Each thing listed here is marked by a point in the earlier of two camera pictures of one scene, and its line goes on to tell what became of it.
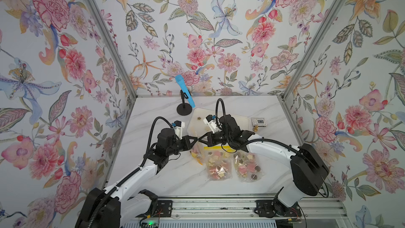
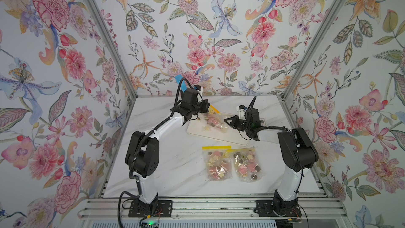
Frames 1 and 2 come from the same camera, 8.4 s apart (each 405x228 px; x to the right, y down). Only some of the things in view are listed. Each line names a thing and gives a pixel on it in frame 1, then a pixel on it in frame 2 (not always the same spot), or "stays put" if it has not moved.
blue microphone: (180, 79) stays put
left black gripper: (186, 142) → (203, 107)
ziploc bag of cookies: (219, 162) stays put
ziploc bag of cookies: (248, 167) stays put
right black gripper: (211, 139) → (235, 120)
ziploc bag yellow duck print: (198, 152) → (213, 120)
